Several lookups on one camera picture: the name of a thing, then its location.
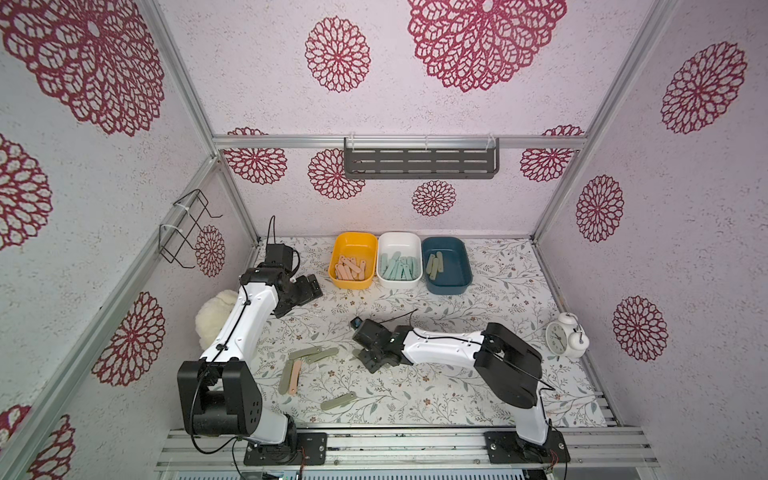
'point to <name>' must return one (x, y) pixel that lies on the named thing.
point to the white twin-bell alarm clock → (566, 337)
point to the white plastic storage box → (408, 244)
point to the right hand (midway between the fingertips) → (364, 353)
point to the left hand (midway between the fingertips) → (307, 299)
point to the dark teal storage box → (456, 277)
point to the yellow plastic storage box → (359, 245)
